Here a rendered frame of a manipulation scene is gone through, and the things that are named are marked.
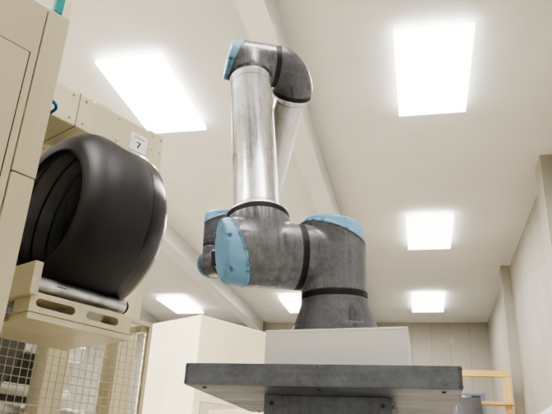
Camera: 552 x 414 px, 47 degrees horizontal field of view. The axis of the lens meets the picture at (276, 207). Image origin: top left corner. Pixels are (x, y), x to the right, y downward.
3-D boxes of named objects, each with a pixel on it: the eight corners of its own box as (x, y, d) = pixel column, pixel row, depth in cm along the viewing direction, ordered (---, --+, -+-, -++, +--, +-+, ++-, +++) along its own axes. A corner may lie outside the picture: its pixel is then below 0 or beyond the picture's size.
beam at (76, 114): (20, 98, 230) (29, 65, 236) (-14, 119, 245) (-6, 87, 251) (149, 163, 273) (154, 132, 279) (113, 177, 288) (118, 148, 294)
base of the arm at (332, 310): (388, 342, 144) (385, 299, 147) (365, 330, 127) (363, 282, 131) (310, 346, 151) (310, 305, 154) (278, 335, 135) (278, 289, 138)
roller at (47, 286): (31, 287, 181) (34, 272, 183) (23, 289, 184) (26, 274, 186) (128, 313, 206) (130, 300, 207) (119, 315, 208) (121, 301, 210)
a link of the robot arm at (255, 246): (306, 270, 133) (283, 31, 174) (224, 264, 129) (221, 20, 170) (287, 301, 145) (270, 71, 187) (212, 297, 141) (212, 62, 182)
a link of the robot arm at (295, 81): (317, 45, 181) (269, 232, 217) (275, 39, 179) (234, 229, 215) (325, 61, 172) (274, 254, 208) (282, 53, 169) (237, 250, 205)
